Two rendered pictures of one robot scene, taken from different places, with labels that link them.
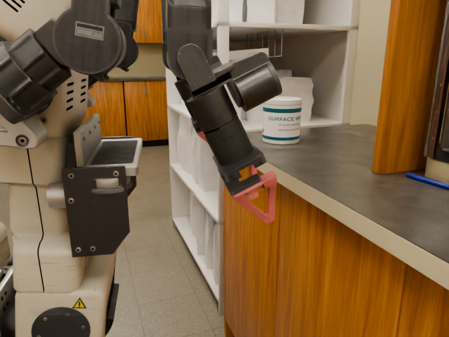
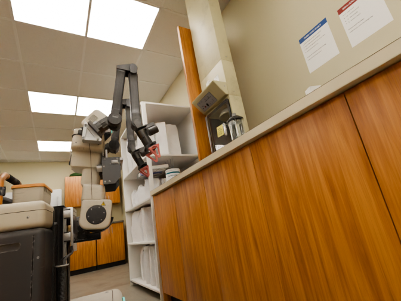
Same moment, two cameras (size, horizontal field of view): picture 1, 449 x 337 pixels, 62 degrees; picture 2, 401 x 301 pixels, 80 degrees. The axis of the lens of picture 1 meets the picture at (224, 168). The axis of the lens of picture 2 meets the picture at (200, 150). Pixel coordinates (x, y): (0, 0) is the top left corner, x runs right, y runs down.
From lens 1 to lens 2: 1.05 m
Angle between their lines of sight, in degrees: 35
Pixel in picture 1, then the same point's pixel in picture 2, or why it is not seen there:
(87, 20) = (114, 114)
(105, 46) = (118, 119)
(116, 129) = (90, 257)
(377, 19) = not seen: hidden behind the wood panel
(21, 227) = (85, 181)
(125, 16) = (116, 136)
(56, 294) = (95, 200)
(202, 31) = (138, 117)
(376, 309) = (200, 194)
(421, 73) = (207, 143)
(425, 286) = (205, 173)
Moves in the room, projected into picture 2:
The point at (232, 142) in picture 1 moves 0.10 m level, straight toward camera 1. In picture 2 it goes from (148, 140) to (147, 133)
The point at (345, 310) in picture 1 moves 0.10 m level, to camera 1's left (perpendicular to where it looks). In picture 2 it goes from (196, 207) to (180, 209)
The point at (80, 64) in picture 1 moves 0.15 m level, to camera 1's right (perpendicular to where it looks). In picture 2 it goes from (113, 122) to (140, 120)
